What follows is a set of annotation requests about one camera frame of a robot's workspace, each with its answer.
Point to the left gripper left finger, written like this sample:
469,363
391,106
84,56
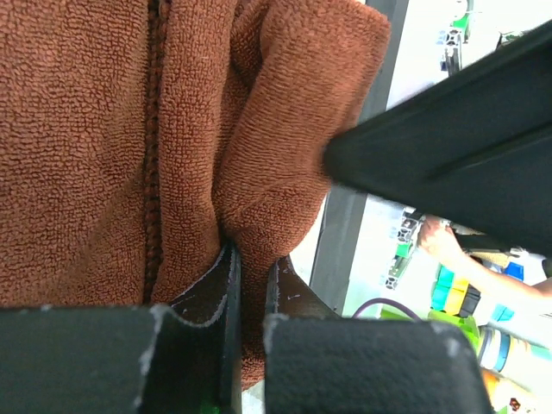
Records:
193,364

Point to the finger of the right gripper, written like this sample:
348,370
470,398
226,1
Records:
475,148

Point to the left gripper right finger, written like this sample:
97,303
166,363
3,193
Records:
294,343

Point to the brown towel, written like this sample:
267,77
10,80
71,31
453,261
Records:
138,136

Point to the bystander bare forearm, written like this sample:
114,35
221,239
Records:
505,289

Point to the bystander bare hand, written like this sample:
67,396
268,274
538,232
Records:
438,240

